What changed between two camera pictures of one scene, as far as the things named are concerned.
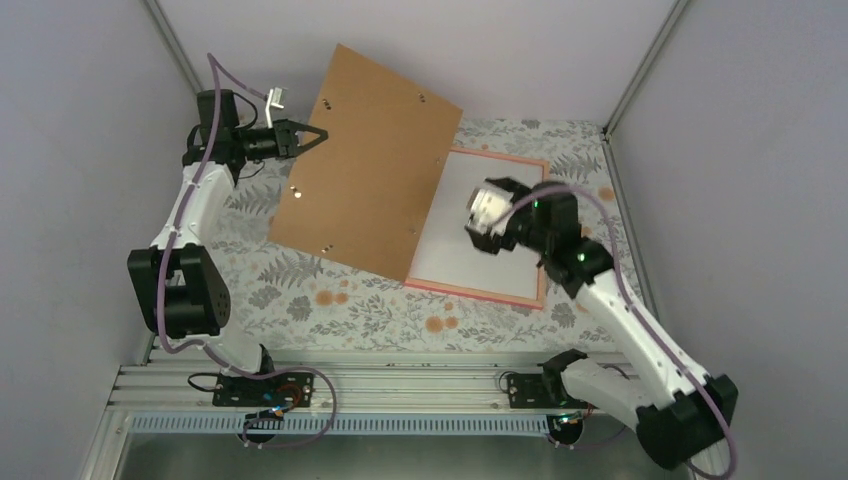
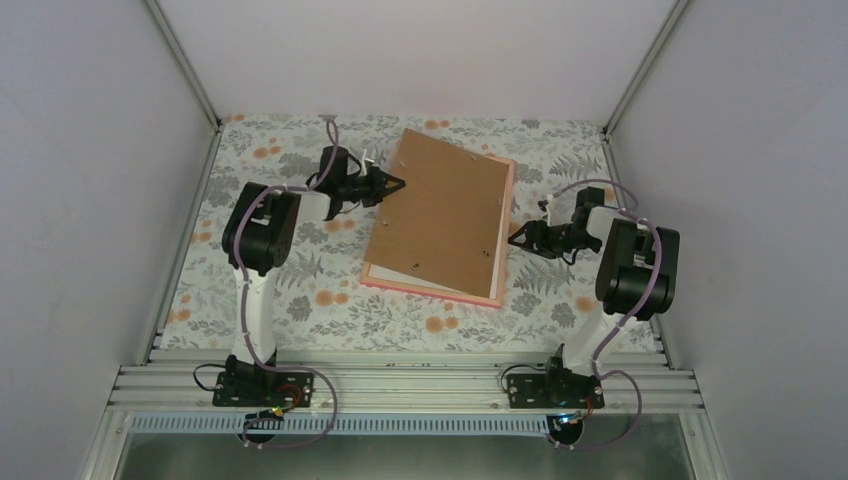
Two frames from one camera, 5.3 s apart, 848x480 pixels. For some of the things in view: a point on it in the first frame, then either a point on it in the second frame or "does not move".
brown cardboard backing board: (361, 196) to (445, 222)
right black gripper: (489, 243) to (540, 241)
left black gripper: (284, 133) to (378, 191)
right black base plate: (528, 391) does not move
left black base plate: (294, 389) does not move
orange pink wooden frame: (481, 294) to (507, 196)
